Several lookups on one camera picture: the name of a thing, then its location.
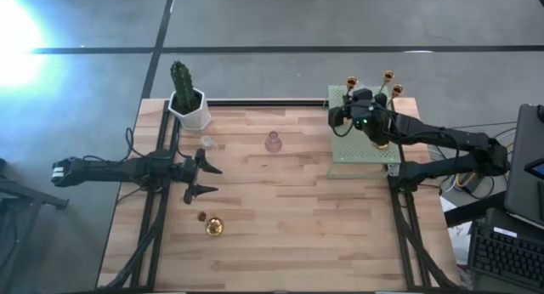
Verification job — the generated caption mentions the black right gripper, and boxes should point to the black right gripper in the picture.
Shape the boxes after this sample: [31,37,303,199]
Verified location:
[328,88,394,147]

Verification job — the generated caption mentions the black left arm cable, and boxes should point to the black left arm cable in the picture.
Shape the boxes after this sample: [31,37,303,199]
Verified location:
[124,127,148,159]

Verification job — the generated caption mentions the black table edge frame bar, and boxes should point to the black table edge frame bar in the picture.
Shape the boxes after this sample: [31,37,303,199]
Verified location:
[207,98,329,107]

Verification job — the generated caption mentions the dark metal stand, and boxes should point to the dark metal stand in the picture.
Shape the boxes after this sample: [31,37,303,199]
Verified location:
[0,157,70,294]

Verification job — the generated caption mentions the white hexagonal plant pot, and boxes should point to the white hexagonal plant pot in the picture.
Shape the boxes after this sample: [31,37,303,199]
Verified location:
[167,88,213,132]

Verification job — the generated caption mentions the green perforated metal shelf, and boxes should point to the green perforated metal shelf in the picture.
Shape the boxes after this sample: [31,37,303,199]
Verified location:
[326,84,403,180]

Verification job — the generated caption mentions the clear ribbed glass candle holder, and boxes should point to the clear ribbed glass candle holder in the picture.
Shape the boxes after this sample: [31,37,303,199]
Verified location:
[200,134,218,153]

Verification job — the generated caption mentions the white printed paper sheet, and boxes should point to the white printed paper sheet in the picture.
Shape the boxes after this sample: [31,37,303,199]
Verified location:
[439,195,473,265]

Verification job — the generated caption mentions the black power box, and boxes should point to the black power box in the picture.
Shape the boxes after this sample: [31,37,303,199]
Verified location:
[465,171,490,193]

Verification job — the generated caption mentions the pink ribbed glass candle holder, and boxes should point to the pink ribbed glass candle holder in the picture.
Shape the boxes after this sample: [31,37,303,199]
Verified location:
[264,131,283,154]

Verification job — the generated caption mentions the green cactus plant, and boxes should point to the green cactus plant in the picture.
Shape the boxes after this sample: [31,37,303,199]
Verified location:
[169,59,197,112]

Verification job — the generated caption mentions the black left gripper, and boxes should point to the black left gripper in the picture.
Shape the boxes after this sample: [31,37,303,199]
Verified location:
[169,147,224,205]

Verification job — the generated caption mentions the yellow cable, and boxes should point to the yellow cable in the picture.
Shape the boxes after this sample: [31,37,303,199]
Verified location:
[453,170,473,189]

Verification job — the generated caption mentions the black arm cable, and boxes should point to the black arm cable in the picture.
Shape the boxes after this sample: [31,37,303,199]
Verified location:
[332,122,356,139]
[124,127,148,159]

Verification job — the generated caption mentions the small lit screen device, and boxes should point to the small lit screen device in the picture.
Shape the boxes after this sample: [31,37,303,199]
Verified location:
[523,156,544,181]

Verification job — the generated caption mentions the black computer keyboard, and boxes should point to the black computer keyboard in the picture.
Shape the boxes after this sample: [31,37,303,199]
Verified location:
[467,220,544,293]

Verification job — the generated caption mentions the grey laptop computer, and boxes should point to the grey laptop computer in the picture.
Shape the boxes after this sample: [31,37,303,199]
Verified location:
[503,103,544,227]

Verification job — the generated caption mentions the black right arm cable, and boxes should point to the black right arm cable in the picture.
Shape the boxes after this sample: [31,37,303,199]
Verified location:
[332,122,356,139]

